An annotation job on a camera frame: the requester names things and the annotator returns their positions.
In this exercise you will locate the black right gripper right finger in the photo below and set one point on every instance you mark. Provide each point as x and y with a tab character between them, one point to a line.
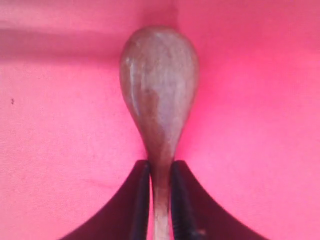
196	215

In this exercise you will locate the wooden spoon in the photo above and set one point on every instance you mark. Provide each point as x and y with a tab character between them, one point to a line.
158	73

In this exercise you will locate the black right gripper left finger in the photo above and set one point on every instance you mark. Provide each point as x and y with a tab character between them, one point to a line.
126	214

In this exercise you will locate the red table cloth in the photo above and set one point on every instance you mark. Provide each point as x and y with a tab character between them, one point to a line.
67	141

